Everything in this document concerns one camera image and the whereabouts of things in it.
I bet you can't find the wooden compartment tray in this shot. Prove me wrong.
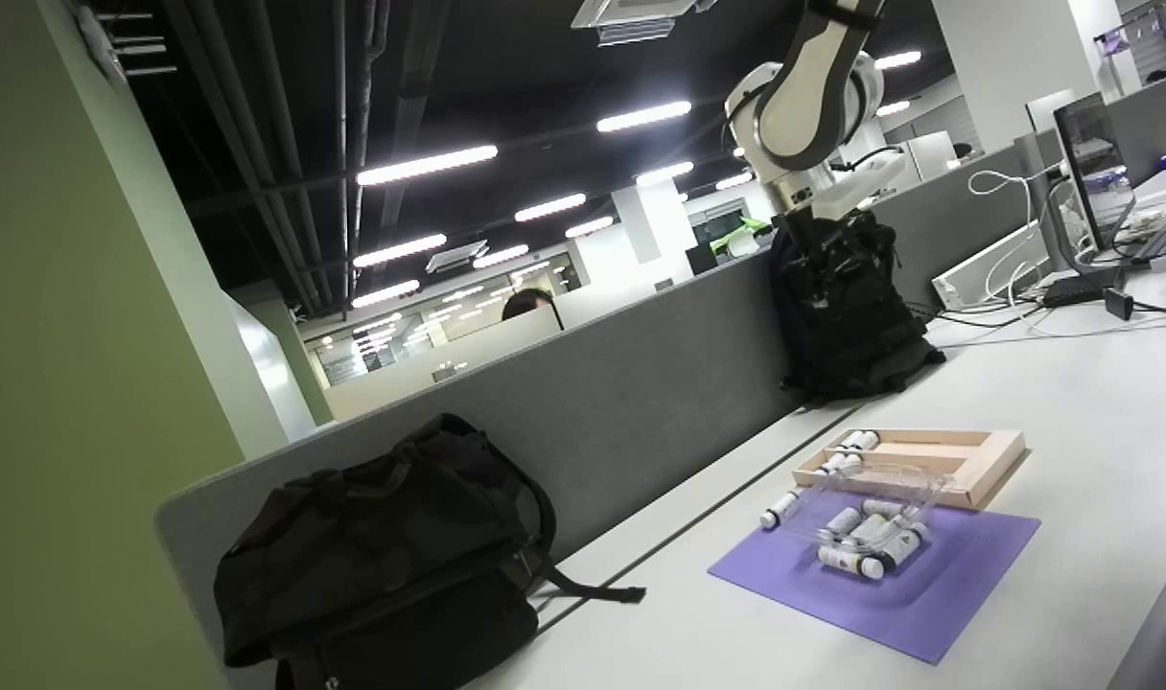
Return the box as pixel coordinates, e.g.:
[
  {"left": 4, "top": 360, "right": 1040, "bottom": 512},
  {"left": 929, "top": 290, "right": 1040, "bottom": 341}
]
[{"left": 790, "top": 425, "right": 1031, "bottom": 519}]

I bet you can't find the grey desk partition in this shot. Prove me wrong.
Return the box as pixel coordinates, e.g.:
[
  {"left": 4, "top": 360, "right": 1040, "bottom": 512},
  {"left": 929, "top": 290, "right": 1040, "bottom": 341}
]
[{"left": 154, "top": 137, "right": 1040, "bottom": 690}]

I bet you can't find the black office chair back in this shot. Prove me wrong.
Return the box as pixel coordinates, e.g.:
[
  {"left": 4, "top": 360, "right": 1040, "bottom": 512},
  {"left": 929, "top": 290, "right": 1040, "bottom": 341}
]
[{"left": 498, "top": 283, "right": 566, "bottom": 332}]

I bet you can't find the fluorescent ceiling light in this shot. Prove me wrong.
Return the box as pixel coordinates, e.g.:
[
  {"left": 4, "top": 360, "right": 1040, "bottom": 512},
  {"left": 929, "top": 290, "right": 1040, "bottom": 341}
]
[
  {"left": 593, "top": 94, "right": 694, "bottom": 137},
  {"left": 347, "top": 275, "right": 427, "bottom": 313},
  {"left": 511, "top": 189, "right": 590, "bottom": 226},
  {"left": 347, "top": 229, "right": 454, "bottom": 271},
  {"left": 353, "top": 143, "right": 502, "bottom": 193}
]

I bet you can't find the large black duffel backpack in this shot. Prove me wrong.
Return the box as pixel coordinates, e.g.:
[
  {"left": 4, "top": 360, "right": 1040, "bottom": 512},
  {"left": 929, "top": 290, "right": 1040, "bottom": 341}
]
[{"left": 209, "top": 409, "right": 647, "bottom": 690}]

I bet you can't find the clear plastic container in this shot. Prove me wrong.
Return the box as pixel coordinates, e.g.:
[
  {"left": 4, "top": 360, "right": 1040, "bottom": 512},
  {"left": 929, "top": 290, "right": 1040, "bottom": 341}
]
[{"left": 808, "top": 464, "right": 939, "bottom": 588}]

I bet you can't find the purple mat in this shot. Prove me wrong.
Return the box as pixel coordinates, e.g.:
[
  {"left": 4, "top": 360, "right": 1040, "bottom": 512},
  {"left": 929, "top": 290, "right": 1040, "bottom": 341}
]
[{"left": 705, "top": 485, "right": 1044, "bottom": 671}]

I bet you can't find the white keyboard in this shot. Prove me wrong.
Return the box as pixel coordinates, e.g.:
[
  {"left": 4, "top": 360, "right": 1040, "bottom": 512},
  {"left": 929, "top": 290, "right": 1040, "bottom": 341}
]
[{"left": 929, "top": 217, "right": 1056, "bottom": 313}]

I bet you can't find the black power adapter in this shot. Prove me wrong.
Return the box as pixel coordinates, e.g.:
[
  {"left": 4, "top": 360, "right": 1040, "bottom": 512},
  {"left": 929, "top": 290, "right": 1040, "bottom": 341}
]
[{"left": 1040, "top": 268, "right": 1139, "bottom": 321}]

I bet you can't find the black computer monitor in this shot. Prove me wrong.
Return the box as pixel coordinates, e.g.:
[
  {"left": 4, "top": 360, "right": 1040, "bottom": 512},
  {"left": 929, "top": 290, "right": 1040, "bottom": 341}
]
[{"left": 1051, "top": 89, "right": 1132, "bottom": 255}]

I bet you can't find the grey monitor back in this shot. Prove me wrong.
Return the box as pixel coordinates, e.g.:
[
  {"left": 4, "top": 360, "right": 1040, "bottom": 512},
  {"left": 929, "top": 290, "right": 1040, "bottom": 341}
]
[{"left": 1100, "top": 73, "right": 1166, "bottom": 189}]

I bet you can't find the white cable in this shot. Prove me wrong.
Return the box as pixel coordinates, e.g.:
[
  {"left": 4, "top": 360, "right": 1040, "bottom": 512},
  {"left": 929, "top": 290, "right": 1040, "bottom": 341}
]
[{"left": 961, "top": 166, "right": 1040, "bottom": 204}]

